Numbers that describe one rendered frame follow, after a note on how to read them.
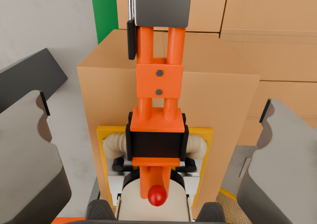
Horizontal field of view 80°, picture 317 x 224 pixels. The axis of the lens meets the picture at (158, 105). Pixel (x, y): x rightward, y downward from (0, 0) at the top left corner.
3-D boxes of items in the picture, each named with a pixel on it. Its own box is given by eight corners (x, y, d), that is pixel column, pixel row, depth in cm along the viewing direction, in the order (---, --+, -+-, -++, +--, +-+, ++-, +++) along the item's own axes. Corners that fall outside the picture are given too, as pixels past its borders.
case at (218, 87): (193, 145, 107) (209, 219, 73) (121, 143, 106) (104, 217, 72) (215, 34, 75) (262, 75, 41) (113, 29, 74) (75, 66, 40)
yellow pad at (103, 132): (139, 203, 66) (138, 218, 62) (111, 202, 66) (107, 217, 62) (137, 125, 48) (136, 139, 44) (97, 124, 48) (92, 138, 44)
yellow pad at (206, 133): (194, 203, 67) (196, 218, 62) (165, 203, 66) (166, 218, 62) (212, 127, 49) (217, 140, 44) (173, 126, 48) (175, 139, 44)
